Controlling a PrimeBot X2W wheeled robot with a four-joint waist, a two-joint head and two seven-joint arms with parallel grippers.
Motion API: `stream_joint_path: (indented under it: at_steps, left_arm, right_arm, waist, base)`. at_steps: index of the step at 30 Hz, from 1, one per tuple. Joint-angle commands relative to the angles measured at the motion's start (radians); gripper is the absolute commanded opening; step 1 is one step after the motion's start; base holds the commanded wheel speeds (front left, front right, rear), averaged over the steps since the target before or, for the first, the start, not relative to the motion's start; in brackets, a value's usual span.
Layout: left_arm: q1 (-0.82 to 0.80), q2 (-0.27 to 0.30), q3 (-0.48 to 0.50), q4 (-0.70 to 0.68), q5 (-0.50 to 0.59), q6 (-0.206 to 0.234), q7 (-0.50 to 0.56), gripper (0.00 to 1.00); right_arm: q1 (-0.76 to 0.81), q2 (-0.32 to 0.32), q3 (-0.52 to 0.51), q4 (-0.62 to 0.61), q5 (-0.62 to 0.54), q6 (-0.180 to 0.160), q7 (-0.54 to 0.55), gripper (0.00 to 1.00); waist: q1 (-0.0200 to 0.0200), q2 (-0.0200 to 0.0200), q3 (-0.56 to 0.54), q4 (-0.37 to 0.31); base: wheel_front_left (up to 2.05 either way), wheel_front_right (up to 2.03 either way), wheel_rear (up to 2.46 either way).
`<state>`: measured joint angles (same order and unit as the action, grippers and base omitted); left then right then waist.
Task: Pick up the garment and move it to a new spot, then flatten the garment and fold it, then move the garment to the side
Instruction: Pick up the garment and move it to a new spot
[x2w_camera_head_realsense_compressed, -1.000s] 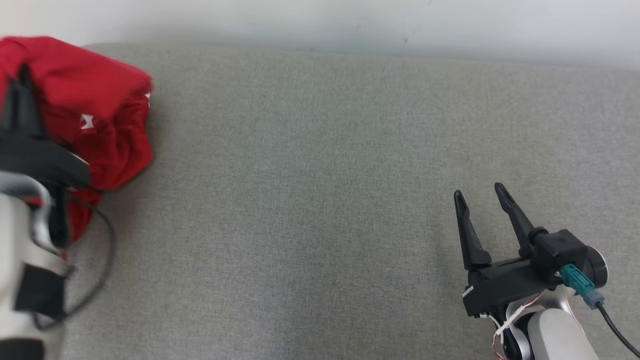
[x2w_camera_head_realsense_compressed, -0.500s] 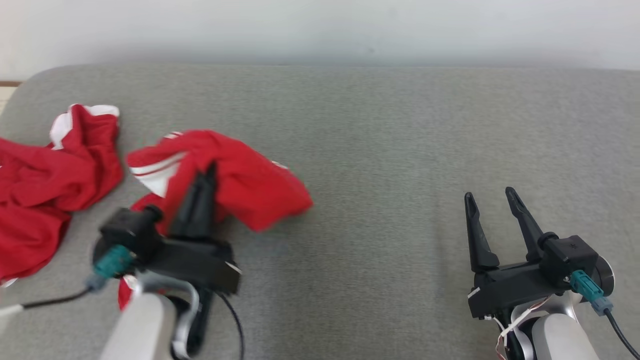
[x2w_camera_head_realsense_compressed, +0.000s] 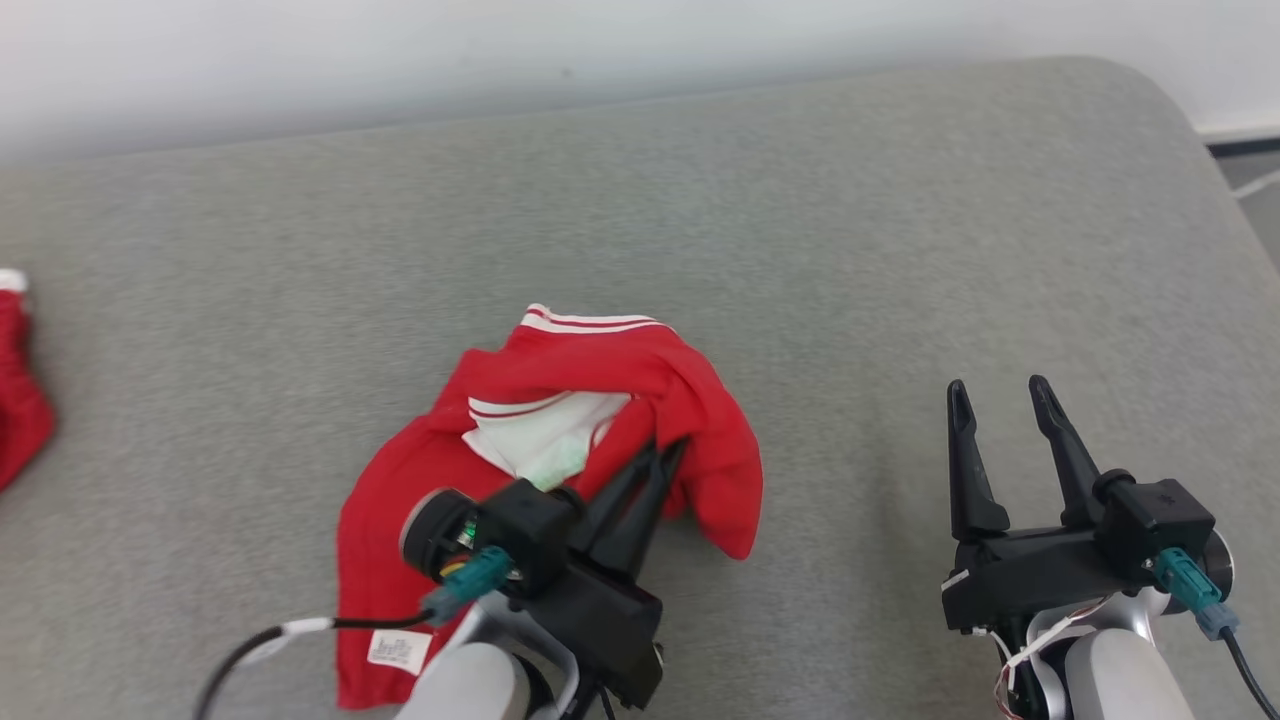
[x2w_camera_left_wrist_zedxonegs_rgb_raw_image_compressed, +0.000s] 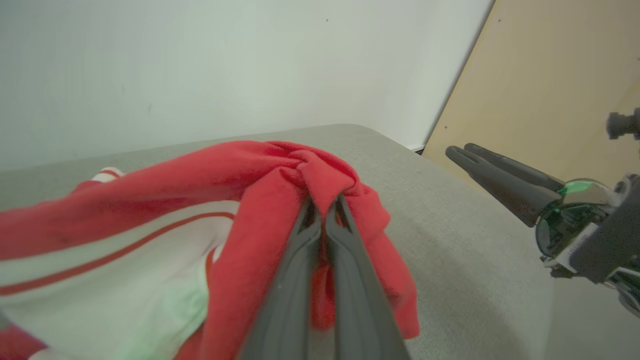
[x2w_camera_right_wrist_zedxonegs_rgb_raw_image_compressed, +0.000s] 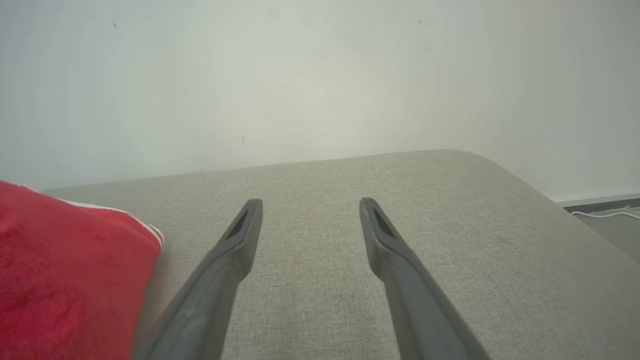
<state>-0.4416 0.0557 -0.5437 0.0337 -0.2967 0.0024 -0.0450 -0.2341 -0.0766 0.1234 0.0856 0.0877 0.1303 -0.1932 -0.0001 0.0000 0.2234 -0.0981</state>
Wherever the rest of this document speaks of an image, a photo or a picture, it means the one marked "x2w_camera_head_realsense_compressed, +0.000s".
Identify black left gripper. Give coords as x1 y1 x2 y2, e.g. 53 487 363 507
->
505 436 692 712

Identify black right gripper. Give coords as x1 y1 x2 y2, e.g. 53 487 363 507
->
940 374 1153 634

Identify red shorts with white stripe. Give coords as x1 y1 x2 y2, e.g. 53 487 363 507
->
0 268 57 493

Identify red basketball jersey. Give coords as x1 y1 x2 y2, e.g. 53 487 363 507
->
335 303 764 711

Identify thin red white wire bundle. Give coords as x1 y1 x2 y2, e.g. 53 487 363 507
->
988 598 1109 720

